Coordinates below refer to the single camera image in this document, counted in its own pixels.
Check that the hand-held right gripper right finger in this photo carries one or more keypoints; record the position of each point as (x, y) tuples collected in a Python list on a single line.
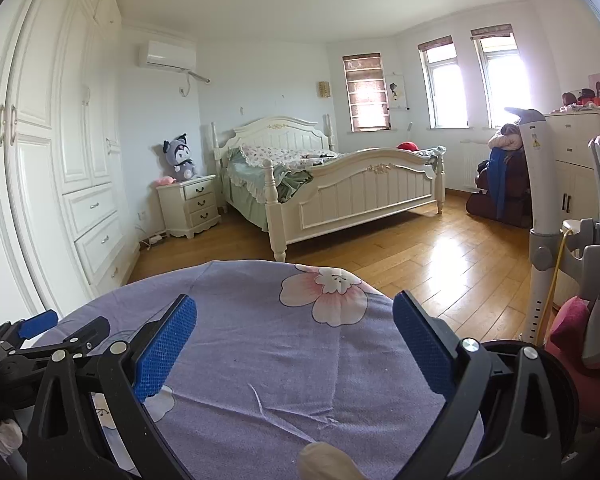
[(425, 345)]

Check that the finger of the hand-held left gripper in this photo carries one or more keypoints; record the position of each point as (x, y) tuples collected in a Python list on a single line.
[(37, 324), (90, 335)]

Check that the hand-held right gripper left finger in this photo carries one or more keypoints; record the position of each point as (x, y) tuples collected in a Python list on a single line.
[(165, 345)]

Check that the person's left hand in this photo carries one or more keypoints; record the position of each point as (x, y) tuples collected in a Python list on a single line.
[(5, 437)]

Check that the white power strip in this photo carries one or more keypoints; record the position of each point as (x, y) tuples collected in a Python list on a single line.
[(152, 240)]

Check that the purple floral tablecloth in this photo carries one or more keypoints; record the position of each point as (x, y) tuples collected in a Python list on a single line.
[(280, 350)]

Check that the cream nightstand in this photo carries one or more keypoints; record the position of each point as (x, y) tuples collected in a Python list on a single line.
[(190, 207)]

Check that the small pink plush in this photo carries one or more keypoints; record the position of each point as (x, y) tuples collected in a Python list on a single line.
[(164, 181)]

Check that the blue cloth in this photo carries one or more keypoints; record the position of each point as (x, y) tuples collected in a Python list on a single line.
[(501, 185)]

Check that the dark brown massage chair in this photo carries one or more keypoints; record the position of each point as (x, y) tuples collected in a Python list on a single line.
[(520, 195)]

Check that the white radiator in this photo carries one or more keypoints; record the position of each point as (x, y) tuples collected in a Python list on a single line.
[(475, 165)]

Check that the purple plush toy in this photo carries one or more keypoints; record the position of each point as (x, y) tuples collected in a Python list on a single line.
[(180, 157)]

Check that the white wardrobe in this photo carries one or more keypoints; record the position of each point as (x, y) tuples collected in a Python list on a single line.
[(80, 135)]

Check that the white tall stand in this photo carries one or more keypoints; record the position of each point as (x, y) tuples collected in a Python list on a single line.
[(540, 185)]

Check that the red cushion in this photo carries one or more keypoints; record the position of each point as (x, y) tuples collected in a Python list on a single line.
[(407, 146)]

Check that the green blanket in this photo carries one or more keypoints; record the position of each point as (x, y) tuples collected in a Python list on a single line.
[(290, 180)]

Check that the floral pillow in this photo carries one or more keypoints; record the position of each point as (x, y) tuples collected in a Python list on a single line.
[(270, 155)]

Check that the pile of clothes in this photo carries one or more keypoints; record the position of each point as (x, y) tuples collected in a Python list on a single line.
[(507, 137)]

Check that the white cabinet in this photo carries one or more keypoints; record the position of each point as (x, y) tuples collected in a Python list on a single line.
[(575, 160)]

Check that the window with brown blind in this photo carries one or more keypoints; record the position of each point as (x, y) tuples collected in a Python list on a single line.
[(366, 92)]

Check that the bright window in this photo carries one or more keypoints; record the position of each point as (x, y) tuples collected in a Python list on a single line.
[(442, 85), (500, 80)]

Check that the air conditioner pipe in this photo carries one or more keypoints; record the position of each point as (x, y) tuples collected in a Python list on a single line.
[(197, 77)]

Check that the red dolls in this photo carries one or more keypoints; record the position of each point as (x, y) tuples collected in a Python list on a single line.
[(577, 100)]

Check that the white air conditioner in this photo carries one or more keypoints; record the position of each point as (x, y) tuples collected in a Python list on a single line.
[(167, 55)]

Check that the white bed frame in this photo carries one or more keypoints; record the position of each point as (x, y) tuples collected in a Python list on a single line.
[(360, 195)]

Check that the wall poster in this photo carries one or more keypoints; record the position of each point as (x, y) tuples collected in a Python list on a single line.
[(396, 91)]

